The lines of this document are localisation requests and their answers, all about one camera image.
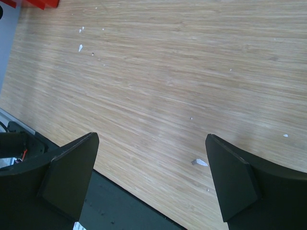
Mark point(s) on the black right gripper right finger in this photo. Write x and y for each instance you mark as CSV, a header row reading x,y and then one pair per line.
x,y
254,193

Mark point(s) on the red plastic bin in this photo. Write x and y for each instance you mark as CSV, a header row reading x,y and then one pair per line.
x,y
42,4

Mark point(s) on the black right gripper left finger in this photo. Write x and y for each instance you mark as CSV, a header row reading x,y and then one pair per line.
x,y
47,192

